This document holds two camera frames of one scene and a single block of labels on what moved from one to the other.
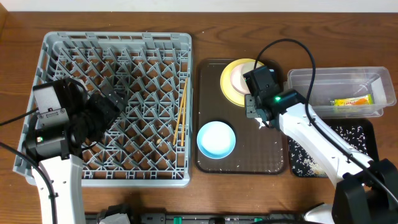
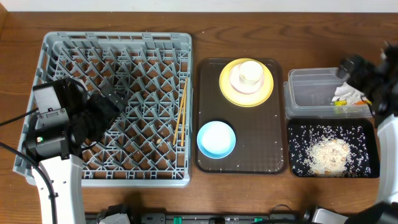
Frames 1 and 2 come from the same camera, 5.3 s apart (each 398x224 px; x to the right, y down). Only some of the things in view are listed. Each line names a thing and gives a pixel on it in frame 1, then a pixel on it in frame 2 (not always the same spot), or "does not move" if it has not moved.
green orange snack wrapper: (365, 99) does not move
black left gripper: (109, 104) does not move
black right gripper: (251, 107) -> (348, 70)
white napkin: (261, 123) -> (345, 92)
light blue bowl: (216, 140) does not move
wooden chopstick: (184, 121) does not move
